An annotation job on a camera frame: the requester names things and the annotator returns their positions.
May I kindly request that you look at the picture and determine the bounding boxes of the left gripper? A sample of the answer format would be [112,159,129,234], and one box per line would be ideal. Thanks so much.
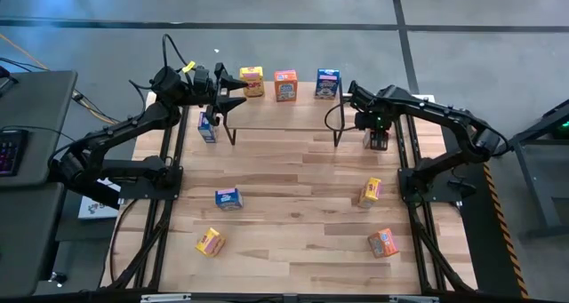
[193,61,249,127]

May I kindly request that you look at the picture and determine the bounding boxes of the yellow Corn Pops cereal box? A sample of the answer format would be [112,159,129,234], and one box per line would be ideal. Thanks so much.
[357,176,383,210]
[239,66,266,99]
[195,227,227,259]

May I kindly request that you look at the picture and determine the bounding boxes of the blue Frosted Flakes cereal box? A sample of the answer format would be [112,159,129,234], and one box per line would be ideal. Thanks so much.
[196,111,220,144]
[214,187,244,212]
[315,68,341,101]

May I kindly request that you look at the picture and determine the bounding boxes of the wooden shelf black metal legs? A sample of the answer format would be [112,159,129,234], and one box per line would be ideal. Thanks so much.
[220,78,347,148]

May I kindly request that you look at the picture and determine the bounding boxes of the black yellow hazard tape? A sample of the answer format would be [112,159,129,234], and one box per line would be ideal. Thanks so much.
[482,163,531,299]

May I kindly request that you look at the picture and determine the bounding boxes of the white cardboard box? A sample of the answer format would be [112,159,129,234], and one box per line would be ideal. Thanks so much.
[77,178,122,220]

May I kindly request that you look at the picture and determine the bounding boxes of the black metal side stand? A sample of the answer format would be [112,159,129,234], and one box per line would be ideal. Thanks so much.
[491,97,569,242]

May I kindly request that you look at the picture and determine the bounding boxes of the grey desk top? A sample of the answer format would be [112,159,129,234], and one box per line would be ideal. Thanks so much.
[0,181,67,299]
[0,69,79,188]

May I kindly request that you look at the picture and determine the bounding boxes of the black control box green lights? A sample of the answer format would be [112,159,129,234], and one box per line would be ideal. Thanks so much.
[550,116,569,140]

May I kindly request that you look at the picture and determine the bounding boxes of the black backlit keyboard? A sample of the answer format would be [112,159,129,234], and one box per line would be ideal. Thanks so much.
[0,128,28,178]

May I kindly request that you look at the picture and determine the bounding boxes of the desk leg caster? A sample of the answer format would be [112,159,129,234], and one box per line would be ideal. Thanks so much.
[47,271,68,289]

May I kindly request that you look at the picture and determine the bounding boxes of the black aluminium table frame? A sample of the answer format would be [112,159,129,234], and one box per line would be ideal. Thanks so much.
[100,92,479,295]

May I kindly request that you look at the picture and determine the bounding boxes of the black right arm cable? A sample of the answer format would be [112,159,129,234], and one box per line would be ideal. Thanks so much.
[324,101,357,133]

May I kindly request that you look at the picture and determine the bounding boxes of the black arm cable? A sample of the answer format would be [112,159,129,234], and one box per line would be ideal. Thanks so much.
[324,101,357,133]
[161,33,199,91]

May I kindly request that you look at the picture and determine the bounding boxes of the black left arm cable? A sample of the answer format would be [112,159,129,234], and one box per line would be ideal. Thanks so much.
[161,33,199,91]

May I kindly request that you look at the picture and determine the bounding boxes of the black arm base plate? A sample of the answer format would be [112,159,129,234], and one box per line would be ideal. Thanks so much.
[118,166,184,201]
[397,167,464,203]

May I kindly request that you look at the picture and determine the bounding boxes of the silver metal bracket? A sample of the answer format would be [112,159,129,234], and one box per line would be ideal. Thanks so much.
[389,295,439,303]
[140,293,192,303]

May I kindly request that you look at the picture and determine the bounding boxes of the yellow cable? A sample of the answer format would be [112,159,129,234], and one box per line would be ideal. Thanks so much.
[0,31,116,126]

